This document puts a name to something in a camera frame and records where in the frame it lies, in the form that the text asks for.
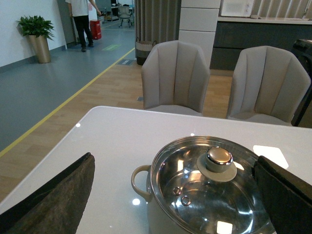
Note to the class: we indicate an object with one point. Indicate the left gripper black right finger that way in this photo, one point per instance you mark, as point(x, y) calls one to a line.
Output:
point(287, 199)

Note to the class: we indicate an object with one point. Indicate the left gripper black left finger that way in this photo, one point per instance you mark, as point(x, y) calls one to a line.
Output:
point(57, 206)

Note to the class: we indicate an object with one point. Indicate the glass pot lid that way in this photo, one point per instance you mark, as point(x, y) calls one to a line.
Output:
point(202, 190)

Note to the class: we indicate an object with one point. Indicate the beige electric cooking pot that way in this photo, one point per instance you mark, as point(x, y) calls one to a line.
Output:
point(156, 214)

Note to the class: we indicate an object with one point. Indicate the right beige upholstered chair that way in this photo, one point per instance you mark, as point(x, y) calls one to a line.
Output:
point(262, 84)

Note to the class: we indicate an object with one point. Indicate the beige upholstered chair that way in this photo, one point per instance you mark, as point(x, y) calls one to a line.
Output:
point(175, 77)
point(262, 84)

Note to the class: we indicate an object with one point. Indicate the black washing machine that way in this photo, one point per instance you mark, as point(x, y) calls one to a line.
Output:
point(302, 88)

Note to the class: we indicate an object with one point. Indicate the left beige upholstered chair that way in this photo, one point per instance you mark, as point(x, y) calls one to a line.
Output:
point(175, 77)

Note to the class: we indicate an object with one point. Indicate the dark kitchen counter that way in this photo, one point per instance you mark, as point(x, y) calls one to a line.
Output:
point(232, 37)

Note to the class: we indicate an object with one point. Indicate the green potted plant gold planter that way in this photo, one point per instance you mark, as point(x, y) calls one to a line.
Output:
point(38, 30)

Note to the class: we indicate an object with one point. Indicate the red box on floor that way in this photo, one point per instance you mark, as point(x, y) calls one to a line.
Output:
point(95, 28)

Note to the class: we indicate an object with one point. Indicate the person in white shirt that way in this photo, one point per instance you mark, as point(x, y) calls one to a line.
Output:
point(78, 9)

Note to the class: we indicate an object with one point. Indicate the white microwave oven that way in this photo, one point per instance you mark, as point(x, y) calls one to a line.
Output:
point(236, 8)

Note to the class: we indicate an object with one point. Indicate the white tall cabinet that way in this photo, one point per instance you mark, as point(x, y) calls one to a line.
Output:
point(198, 21)

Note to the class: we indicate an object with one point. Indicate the grey office chair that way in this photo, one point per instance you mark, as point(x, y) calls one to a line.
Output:
point(125, 14)

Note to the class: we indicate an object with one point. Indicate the woven basket with handles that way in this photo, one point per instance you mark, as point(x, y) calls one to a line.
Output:
point(143, 48)

